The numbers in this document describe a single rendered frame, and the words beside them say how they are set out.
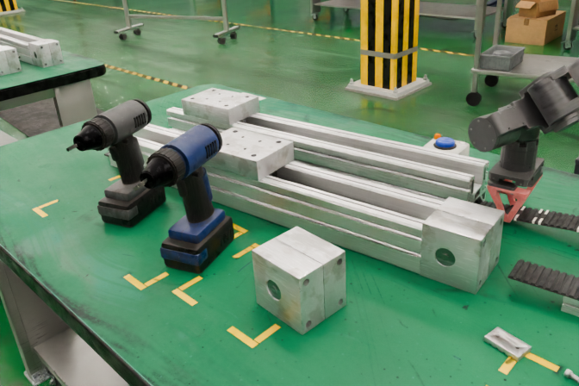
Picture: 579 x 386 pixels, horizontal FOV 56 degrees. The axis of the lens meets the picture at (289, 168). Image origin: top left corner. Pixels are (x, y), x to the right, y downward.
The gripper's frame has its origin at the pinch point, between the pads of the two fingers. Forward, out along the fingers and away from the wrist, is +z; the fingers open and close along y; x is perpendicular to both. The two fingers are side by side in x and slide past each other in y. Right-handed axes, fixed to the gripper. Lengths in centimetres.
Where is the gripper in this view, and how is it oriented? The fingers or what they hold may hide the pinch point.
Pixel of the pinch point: (511, 211)
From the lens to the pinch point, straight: 106.5
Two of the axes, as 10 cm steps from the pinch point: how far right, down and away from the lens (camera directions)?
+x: 7.9, 2.1, -5.7
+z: 0.6, 9.1, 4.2
